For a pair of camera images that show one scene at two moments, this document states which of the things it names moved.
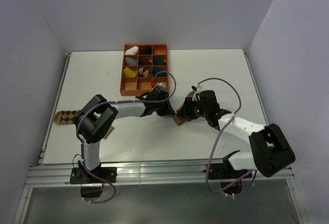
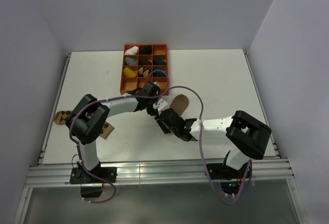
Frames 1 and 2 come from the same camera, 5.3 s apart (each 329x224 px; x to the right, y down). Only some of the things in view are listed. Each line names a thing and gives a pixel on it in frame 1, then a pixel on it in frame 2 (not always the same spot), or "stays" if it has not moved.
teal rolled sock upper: x=158 y=60 stays
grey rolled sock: x=130 y=61 stays
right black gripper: x=186 y=111 -> x=162 y=125
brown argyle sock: x=69 y=117 stays
